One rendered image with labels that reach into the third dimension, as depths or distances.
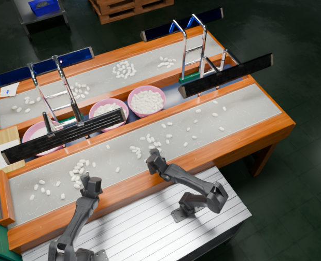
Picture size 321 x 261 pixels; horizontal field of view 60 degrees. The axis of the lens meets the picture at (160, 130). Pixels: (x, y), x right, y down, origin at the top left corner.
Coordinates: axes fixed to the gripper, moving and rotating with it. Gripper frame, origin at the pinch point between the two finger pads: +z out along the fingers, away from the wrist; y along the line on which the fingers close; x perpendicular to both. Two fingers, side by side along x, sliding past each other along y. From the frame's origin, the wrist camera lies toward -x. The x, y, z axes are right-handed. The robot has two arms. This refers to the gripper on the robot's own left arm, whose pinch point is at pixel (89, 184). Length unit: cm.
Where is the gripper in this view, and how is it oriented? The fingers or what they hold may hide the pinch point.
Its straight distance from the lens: 156.0
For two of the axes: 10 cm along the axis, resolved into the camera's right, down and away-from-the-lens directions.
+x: 2.9, 9.1, 2.8
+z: -3.1, -1.9, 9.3
